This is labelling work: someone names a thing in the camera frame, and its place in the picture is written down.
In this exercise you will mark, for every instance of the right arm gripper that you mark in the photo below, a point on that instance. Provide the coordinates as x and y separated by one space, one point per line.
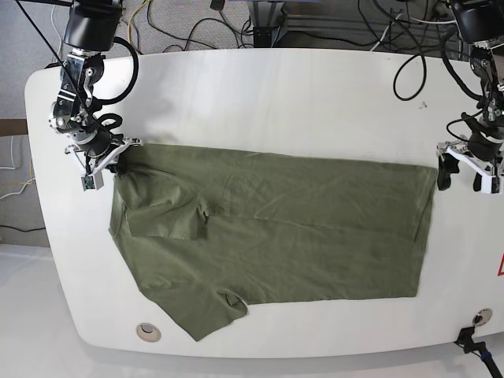
102 150

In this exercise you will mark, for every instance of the right table cable grommet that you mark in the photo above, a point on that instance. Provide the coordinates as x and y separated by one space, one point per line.
482 317

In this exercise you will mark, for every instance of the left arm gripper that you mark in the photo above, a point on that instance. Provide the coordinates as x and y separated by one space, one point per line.
479 153

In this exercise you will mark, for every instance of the left table cable grommet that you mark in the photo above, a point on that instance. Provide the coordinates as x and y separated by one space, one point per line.
148 332

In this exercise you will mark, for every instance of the red warning triangle sticker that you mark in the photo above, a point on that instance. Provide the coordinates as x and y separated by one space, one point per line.
501 267

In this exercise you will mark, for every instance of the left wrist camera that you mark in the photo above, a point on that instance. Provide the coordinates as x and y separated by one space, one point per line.
491 185

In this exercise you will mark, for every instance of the aluminium frame with black foot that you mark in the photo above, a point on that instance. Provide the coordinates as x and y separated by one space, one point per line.
268 19

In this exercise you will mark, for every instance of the black clamp with cable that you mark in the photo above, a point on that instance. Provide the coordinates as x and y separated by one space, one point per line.
469 346

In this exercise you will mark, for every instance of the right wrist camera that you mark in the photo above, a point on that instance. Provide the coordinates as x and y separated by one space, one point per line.
92 181

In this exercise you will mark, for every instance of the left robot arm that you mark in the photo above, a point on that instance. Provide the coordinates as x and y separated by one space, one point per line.
480 25

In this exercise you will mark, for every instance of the table cable grommet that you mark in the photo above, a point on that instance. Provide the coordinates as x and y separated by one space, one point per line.
148 332
482 317

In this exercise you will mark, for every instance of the olive green T-shirt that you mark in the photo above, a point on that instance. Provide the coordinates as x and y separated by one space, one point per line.
206 233

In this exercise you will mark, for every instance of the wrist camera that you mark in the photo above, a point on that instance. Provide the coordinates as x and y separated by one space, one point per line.
491 185
92 181

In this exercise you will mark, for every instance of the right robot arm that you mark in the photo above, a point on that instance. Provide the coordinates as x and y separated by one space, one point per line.
91 31

